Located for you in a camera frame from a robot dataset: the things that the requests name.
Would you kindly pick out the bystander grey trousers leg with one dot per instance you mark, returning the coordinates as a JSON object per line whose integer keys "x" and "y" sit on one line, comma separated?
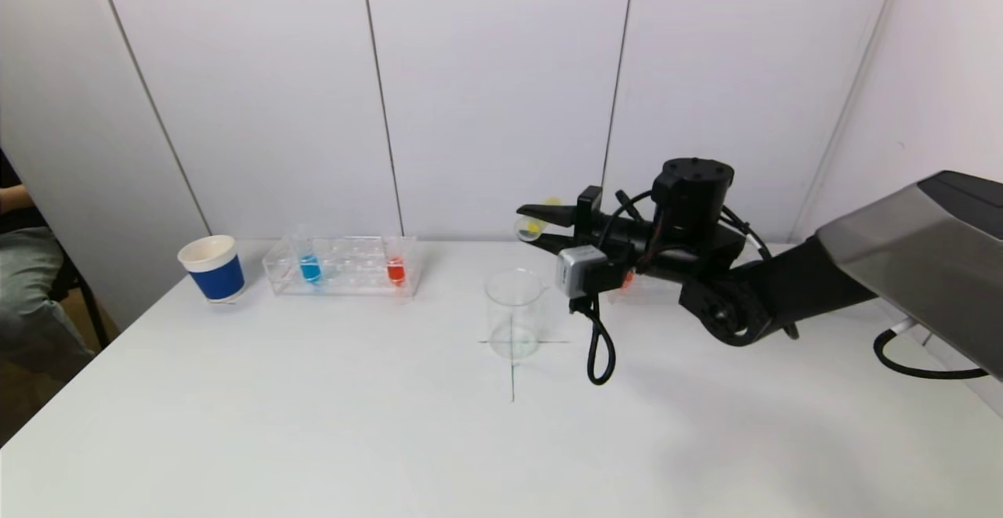
{"x": 31, "y": 298}

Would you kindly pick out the test tube with yellow pigment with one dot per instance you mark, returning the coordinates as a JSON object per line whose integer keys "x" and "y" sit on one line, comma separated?
{"x": 534, "y": 226}

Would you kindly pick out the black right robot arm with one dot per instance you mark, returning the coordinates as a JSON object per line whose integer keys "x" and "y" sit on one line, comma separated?
{"x": 823, "y": 283}

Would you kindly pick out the test tube with red liquid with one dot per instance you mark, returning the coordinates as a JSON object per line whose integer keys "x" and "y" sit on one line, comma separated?
{"x": 628, "y": 278}
{"x": 396, "y": 271}

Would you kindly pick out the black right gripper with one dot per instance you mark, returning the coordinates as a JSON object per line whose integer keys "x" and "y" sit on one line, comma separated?
{"x": 588, "y": 212}

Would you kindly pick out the clear glass beaker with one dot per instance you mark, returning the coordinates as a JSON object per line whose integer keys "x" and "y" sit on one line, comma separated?
{"x": 513, "y": 318}

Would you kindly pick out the test tube with blue liquid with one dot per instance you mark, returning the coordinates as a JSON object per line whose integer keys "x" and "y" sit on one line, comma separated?
{"x": 310, "y": 269}

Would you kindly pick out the blue white paper cup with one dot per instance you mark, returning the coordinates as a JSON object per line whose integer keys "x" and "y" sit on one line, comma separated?
{"x": 218, "y": 279}

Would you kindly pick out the bystander bare forearm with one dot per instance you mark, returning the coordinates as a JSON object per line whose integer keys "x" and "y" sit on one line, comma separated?
{"x": 11, "y": 200}

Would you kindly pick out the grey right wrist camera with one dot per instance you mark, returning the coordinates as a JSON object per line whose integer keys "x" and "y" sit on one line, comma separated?
{"x": 581, "y": 271}

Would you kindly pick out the black chair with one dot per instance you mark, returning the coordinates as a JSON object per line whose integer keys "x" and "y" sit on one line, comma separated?
{"x": 78, "y": 291}

